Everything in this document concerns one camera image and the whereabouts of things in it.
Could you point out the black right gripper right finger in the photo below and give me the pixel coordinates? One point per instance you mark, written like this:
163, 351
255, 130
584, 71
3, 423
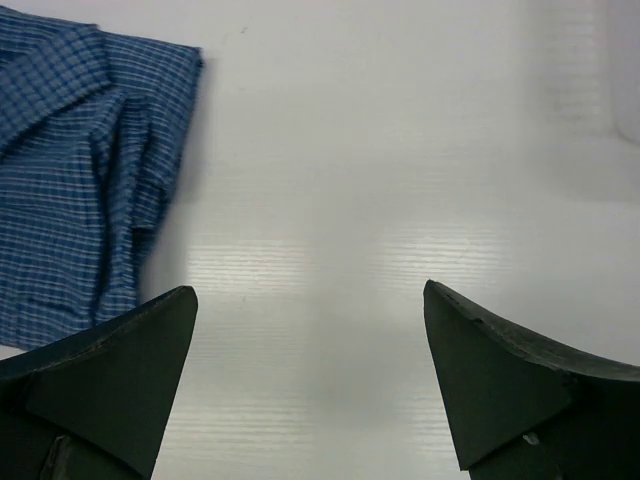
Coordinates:
521, 405

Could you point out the blue plaid long sleeve shirt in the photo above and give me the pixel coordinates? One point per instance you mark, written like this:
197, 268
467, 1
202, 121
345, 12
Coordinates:
93, 128

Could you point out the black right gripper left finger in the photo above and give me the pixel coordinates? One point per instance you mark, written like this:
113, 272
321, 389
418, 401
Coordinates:
95, 405

